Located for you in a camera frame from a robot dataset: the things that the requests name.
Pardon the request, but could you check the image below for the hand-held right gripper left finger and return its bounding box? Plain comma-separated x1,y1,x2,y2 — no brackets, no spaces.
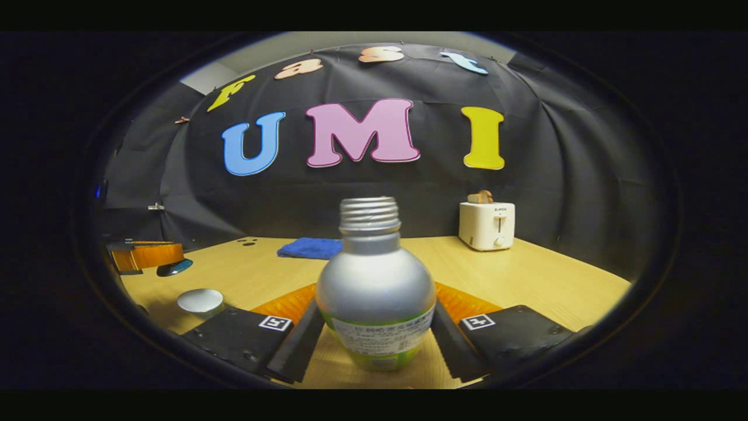
180,283,327,385

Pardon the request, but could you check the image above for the black backdrop cloth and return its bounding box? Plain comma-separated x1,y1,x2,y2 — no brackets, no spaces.
96,42,655,281

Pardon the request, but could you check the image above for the silver water bottle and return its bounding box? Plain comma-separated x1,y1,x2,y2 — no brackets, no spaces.
314,196,437,372

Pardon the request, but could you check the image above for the white toaster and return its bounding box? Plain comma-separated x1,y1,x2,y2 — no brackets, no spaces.
458,202,516,252

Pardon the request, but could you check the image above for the blue towel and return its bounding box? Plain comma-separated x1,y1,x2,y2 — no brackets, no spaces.
276,237,344,261

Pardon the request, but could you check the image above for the blue teacup lid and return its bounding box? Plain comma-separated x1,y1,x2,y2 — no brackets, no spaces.
156,258,193,278

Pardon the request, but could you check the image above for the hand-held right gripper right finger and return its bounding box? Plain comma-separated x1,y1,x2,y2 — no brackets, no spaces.
428,282,592,385

